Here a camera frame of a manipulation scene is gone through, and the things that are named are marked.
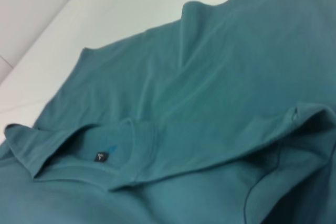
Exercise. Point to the teal blue printed t-shirt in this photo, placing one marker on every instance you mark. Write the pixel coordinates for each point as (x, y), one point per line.
(197, 103)

